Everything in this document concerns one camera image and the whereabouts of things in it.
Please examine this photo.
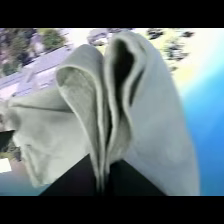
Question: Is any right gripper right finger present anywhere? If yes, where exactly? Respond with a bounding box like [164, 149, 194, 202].
[103, 159, 167, 197]

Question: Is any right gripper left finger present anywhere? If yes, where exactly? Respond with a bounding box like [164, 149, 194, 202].
[39, 153, 101, 197]

